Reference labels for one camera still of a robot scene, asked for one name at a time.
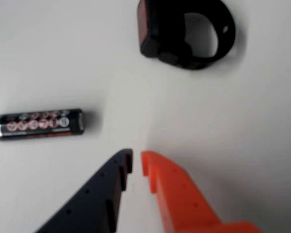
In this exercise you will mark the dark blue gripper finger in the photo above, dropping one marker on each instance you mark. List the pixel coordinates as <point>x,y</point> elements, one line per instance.
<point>92,204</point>

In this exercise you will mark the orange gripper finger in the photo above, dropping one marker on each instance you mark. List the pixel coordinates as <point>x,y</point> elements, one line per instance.
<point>182,201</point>

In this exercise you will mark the black battery with red print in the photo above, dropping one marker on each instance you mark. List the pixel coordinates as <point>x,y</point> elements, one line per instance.
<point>38,125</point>

